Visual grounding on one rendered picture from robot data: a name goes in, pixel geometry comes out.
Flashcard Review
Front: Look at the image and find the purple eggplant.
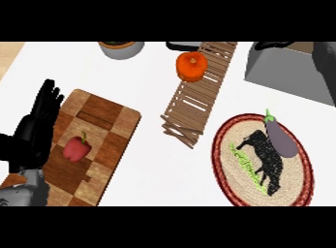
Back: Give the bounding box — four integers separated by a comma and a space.
263, 108, 301, 159

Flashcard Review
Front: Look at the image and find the round woven placemat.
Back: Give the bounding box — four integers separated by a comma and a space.
212, 112, 316, 207

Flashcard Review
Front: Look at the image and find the grey box appliance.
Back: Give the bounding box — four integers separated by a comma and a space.
244, 41, 336, 107

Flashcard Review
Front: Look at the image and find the checkered wooden cutting board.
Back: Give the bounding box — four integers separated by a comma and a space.
0, 88, 144, 207

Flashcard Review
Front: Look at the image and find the orange squash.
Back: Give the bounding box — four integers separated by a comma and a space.
175, 50, 210, 83

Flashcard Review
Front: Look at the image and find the grey pot with brown rim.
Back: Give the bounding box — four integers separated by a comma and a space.
97, 41, 147, 61

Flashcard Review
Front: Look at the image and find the black object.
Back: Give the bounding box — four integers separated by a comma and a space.
166, 41, 204, 52

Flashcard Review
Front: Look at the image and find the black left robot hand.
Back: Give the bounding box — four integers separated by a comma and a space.
0, 78, 67, 174

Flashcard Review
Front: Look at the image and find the wooden slat placemat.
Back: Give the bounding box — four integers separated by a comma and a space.
160, 41, 240, 150

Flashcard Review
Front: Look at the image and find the dark grey appliance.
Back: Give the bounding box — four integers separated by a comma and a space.
313, 41, 336, 128

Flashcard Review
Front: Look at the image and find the red bell pepper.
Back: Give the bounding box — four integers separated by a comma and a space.
63, 131, 94, 163

